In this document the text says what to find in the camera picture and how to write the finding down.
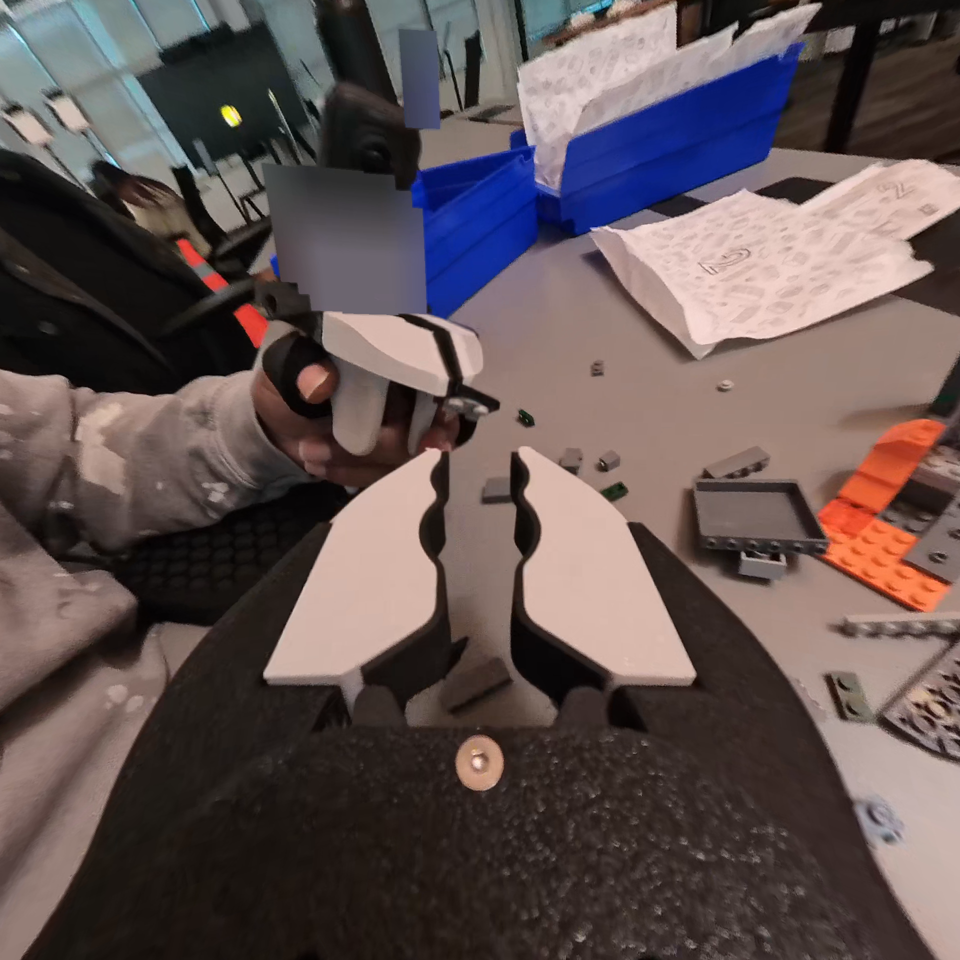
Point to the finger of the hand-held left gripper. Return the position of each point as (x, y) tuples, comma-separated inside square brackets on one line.
[(375, 342), (465, 353)]

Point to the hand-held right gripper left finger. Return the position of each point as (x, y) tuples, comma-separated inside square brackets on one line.
[(353, 600)]

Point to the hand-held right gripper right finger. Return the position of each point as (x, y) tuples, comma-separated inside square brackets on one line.
[(608, 600)]

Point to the person's left forearm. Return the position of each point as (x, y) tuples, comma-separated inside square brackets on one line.
[(135, 450)]

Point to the dark green holed lego plate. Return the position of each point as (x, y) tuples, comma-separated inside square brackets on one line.
[(612, 491)]

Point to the small light grey lego piece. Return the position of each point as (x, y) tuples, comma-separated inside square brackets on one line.
[(762, 566)]

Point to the small dark green lego piece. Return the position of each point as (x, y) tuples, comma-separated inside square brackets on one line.
[(848, 695)]

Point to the orange lego plate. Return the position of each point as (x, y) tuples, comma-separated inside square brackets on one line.
[(885, 558)]

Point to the thin light grey lego plate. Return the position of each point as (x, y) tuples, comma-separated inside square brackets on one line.
[(900, 624)]

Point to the orange lego slope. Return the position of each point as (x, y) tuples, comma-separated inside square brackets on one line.
[(893, 458)]

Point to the small blue-grey lego piece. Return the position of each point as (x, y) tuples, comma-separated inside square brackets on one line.
[(878, 818)]

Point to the person's left hand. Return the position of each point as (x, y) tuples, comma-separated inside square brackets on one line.
[(360, 465)]

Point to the black pole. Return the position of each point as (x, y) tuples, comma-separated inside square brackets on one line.
[(353, 45)]

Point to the blue storage bin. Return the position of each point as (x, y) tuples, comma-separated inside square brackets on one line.
[(675, 143), (480, 225)]

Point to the black monitor screen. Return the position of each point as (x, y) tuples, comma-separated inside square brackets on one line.
[(225, 83)]

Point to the orange traffic cone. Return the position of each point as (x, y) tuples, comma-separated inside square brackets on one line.
[(225, 293)]

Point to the person's bleached grey clothing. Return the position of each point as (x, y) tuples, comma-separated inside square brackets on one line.
[(75, 675)]

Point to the black jacket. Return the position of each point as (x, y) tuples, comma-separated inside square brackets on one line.
[(90, 285)]

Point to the white printed paper bag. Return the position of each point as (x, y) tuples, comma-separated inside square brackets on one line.
[(765, 270), (893, 195)]

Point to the dark grey lego window frame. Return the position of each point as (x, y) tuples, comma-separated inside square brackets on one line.
[(758, 518)]

